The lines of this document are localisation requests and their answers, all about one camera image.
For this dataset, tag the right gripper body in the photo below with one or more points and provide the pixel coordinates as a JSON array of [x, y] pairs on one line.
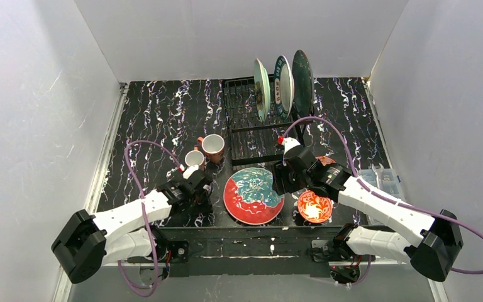
[[283, 179]]

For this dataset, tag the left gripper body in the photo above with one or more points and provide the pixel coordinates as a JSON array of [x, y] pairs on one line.
[[205, 191]]

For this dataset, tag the small brown cup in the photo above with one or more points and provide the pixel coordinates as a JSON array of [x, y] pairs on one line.
[[195, 157]]

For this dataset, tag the red teal floral plate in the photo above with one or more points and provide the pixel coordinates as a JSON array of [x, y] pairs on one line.
[[249, 197]]

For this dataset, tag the black wire dish rack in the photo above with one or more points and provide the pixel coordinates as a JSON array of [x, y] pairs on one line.
[[253, 143]]

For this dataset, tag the large brown mug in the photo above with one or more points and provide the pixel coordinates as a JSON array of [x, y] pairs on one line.
[[213, 146]]

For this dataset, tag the green rim lettered plate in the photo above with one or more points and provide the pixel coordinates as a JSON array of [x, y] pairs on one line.
[[283, 88]]

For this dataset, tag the dark blue glazed plate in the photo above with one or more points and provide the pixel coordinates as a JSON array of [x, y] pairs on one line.
[[303, 83]]

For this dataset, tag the light green flower plate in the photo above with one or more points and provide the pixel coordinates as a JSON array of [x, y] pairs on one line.
[[262, 90]]

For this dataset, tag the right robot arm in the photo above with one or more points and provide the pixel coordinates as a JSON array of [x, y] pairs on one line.
[[429, 242]]

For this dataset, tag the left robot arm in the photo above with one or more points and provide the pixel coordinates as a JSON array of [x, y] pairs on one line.
[[89, 241]]

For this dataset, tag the red geometric pattern bowl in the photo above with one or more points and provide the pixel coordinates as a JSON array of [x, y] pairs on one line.
[[326, 160]]

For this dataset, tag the orange floral pattern bowl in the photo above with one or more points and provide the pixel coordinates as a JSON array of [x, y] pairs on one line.
[[314, 208]]

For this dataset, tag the silver wrench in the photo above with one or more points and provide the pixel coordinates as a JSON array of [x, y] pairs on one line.
[[378, 170]]

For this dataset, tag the clear plastic box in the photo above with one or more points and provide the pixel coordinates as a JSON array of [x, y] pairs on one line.
[[391, 181]]

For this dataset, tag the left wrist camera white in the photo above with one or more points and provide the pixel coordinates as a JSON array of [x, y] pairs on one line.
[[189, 170]]

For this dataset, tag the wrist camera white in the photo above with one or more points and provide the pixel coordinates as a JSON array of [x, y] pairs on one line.
[[189, 170], [287, 143]]

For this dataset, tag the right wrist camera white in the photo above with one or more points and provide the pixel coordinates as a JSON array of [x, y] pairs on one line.
[[287, 143]]

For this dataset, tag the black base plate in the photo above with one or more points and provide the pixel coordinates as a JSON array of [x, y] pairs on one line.
[[268, 250]]

